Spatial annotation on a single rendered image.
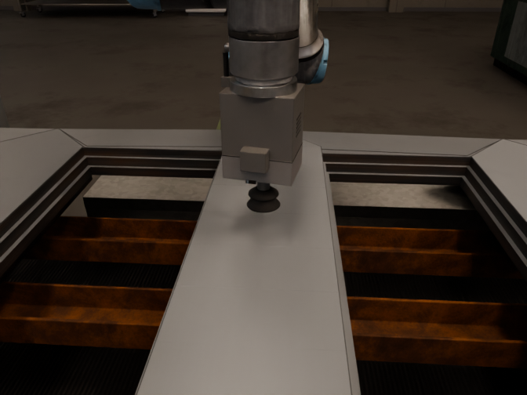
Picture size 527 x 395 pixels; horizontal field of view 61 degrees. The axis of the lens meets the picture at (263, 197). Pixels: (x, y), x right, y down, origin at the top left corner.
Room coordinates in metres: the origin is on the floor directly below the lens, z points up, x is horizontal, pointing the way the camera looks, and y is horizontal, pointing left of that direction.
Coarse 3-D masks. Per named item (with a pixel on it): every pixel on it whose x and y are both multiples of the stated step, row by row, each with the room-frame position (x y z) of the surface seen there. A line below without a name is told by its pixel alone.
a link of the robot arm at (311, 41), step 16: (304, 0) 1.05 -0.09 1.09; (304, 16) 1.07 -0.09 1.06; (304, 32) 1.10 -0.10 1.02; (320, 32) 1.18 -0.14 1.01; (304, 48) 1.13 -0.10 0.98; (320, 48) 1.14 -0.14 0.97; (304, 64) 1.14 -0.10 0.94; (320, 64) 1.15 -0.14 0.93; (304, 80) 1.17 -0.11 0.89; (320, 80) 1.17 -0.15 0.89
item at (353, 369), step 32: (96, 160) 0.77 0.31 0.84; (128, 160) 0.76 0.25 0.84; (160, 160) 0.76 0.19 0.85; (192, 160) 0.75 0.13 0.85; (352, 160) 0.74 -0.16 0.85; (384, 160) 0.74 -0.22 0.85; (416, 160) 0.73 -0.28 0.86; (448, 160) 0.73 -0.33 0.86; (64, 192) 0.66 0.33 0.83; (480, 192) 0.65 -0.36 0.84; (0, 224) 0.51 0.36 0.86; (32, 224) 0.56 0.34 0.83; (512, 224) 0.53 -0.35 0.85; (0, 256) 0.48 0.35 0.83; (512, 256) 0.49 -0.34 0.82; (352, 352) 0.32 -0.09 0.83; (352, 384) 0.27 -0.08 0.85
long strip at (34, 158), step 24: (0, 144) 0.78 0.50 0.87; (24, 144) 0.78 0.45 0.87; (48, 144) 0.78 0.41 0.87; (72, 144) 0.78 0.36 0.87; (0, 168) 0.68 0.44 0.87; (24, 168) 0.68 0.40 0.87; (48, 168) 0.68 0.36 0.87; (0, 192) 0.60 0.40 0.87; (24, 192) 0.60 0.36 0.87; (0, 216) 0.53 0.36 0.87
